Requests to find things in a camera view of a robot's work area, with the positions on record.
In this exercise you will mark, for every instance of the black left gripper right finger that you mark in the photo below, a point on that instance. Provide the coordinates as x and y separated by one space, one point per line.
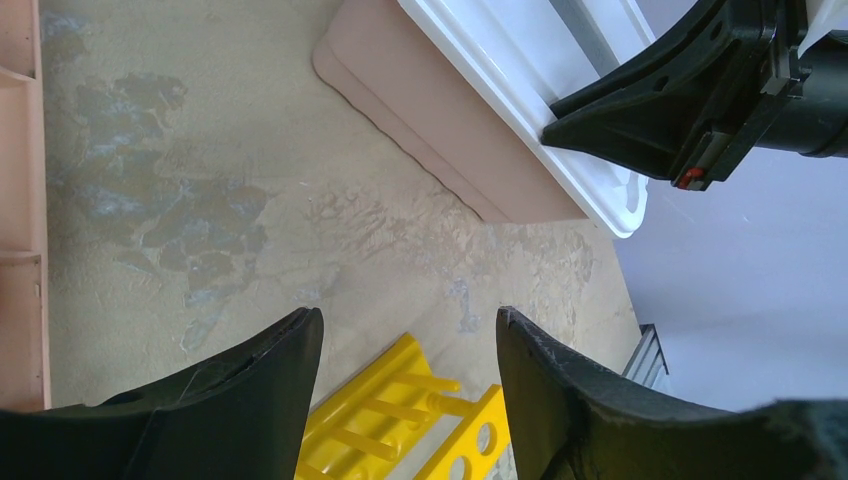
572 418

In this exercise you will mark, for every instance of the pink mesh file organizer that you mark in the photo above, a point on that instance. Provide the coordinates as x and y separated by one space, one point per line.
25 364

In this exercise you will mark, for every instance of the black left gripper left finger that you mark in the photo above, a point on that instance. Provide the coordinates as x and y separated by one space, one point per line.
239 414

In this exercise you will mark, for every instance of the pink plastic bin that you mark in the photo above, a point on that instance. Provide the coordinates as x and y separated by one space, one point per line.
377 58

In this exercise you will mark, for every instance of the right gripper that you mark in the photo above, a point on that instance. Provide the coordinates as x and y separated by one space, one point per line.
689 107

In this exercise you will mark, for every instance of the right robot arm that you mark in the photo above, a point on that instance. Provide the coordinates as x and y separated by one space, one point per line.
815 124

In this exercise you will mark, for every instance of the yellow test tube rack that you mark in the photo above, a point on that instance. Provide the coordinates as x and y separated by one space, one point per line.
371 423

